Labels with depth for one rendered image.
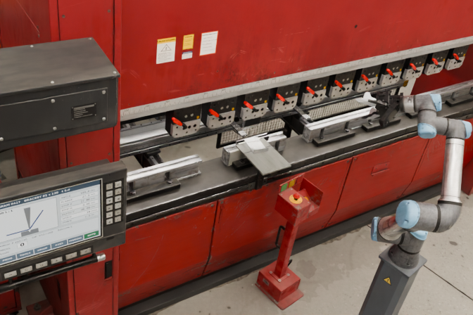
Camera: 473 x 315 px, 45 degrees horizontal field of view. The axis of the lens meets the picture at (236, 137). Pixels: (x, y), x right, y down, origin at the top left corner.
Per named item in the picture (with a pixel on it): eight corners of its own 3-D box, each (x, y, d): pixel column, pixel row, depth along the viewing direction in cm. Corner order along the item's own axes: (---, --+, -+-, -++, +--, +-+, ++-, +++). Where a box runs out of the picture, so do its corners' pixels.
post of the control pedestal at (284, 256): (279, 278, 347) (295, 215, 315) (273, 273, 350) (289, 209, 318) (285, 275, 350) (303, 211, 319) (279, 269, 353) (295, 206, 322)
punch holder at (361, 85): (355, 93, 331) (363, 68, 321) (346, 86, 336) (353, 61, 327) (374, 88, 338) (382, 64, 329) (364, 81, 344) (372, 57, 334)
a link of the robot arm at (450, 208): (466, 236, 227) (476, 119, 236) (439, 232, 227) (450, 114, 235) (454, 236, 239) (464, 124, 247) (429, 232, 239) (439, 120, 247)
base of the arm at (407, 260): (424, 259, 285) (430, 245, 279) (408, 273, 275) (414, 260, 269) (398, 241, 293) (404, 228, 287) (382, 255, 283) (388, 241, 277)
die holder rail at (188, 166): (111, 200, 275) (111, 185, 270) (106, 193, 279) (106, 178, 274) (200, 174, 300) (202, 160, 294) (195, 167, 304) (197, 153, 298)
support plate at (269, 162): (262, 176, 287) (263, 174, 287) (236, 146, 304) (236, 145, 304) (291, 166, 296) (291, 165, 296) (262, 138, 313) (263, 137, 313)
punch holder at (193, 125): (172, 138, 272) (174, 110, 262) (164, 129, 277) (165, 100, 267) (199, 132, 279) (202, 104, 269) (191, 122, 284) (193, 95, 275)
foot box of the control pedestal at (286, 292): (282, 311, 342) (286, 298, 335) (254, 284, 356) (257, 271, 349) (304, 295, 354) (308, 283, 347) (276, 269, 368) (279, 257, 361)
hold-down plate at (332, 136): (317, 147, 334) (318, 143, 332) (311, 142, 337) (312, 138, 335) (354, 136, 348) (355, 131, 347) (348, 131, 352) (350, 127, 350)
